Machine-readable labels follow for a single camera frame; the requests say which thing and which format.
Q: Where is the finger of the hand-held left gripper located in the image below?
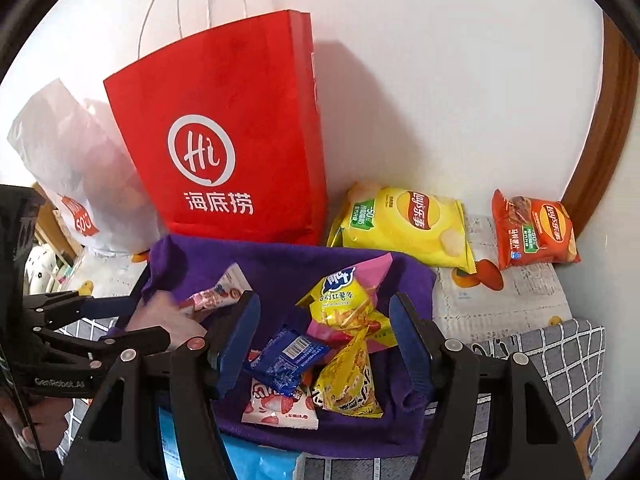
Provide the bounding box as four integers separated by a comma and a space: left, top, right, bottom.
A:
32, 325, 173, 376
22, 292, 141, 328

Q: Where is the grey checkered blanket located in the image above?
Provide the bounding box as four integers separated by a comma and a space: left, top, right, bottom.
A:
60, 305, 608, 480

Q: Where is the white strawberry snack packet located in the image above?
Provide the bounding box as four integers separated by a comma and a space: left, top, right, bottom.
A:
241, 377, 320, 431

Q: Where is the orange chips bag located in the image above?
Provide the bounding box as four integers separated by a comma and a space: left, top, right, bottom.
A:
491, 189, 581, 271

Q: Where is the red paper bag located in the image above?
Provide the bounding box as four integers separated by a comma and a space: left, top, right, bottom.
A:
103, 0, 328, 247

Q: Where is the white pink snack packet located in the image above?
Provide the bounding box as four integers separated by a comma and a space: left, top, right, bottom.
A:
122, 290, 208, 353

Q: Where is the purple towel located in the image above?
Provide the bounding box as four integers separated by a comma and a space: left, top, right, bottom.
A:
107, 232, 437, 456

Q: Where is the yellow pink snack bag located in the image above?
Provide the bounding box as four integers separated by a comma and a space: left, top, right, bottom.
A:
296, 255, 401, 351

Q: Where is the person's left hand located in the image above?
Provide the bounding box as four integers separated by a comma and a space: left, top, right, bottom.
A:
0, 392, 76, 456

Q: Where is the wooden bedside table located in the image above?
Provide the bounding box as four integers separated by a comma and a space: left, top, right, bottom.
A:
32, 182, 86, 286

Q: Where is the blue snack packet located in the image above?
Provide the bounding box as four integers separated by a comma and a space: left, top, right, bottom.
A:
243, 324, 332, 397

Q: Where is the yellow chips bag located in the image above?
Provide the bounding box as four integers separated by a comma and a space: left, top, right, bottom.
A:
327, 182, 477, 275

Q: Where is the small yellow snack packet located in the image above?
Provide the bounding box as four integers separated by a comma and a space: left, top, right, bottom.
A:
311, 330, 383, 418

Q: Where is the white shopping bag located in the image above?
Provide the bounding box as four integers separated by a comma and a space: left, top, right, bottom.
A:
7, 78, 163, 257

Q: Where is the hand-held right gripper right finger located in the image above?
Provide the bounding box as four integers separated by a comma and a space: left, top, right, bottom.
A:
389, 291, 586, 480

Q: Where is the blue tissue pack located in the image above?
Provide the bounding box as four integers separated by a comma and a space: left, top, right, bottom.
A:
157, 400, 301, 480

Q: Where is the wooden door frame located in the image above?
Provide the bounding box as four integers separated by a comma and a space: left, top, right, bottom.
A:
560, 10, 640, 233

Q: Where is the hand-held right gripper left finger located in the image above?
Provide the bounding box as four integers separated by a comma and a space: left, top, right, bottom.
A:
60, 290, 262, 480

